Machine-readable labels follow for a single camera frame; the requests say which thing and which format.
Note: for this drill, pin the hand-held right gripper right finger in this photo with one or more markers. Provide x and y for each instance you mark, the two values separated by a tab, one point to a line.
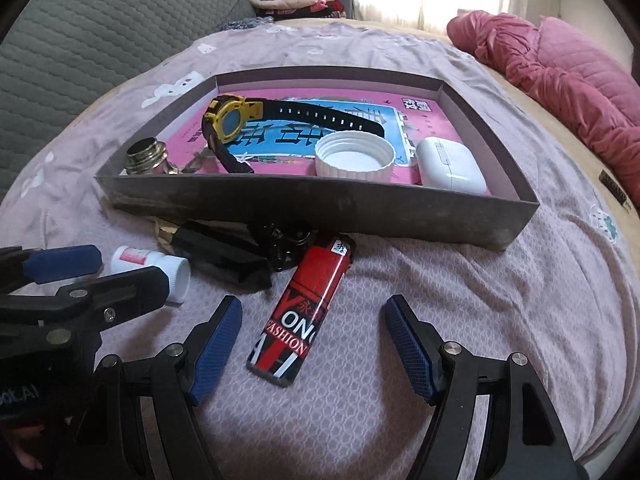
410	352

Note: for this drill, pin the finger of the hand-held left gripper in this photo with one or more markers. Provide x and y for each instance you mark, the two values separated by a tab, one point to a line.
125	290
65	262

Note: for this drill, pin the pink book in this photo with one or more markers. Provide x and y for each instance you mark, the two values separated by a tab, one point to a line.
280	160

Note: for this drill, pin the yellow black wristwatch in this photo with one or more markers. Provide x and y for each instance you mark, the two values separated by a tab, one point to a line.
230	122

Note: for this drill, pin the small dark label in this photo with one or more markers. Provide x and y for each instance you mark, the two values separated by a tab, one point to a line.
615	187

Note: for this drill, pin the red black lighter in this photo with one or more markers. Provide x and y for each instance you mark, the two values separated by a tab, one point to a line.
310	300

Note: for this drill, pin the person's left hand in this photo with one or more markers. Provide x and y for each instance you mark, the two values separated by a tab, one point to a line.
25	447

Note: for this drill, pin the purple printed bed sheet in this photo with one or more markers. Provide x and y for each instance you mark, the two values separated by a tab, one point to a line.
475	310

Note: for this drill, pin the grey cardboard box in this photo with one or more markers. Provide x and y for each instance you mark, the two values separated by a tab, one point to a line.
320	210

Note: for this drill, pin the white earbuds case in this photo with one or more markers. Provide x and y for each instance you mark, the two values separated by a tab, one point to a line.
450	165

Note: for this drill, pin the brass pipe fitting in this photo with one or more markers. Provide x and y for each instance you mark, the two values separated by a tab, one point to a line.
147	157

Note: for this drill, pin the pink quilt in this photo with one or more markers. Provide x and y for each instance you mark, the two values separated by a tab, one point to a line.
565	70

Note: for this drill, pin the grey quilted headboard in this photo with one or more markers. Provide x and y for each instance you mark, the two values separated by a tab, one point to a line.
100	45

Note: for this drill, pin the dark patterned cloth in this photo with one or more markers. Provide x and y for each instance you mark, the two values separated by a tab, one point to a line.
247	23

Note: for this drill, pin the black perfume bottle gold cap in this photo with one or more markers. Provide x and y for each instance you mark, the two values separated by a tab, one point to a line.
215	255

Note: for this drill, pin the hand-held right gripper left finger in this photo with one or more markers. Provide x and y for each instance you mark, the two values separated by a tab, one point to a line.
215	352

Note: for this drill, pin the small white bottle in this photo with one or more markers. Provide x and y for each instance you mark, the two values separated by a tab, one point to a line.
150	262

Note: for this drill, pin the white ribbed jar lid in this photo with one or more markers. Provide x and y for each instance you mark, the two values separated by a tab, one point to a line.
355	157

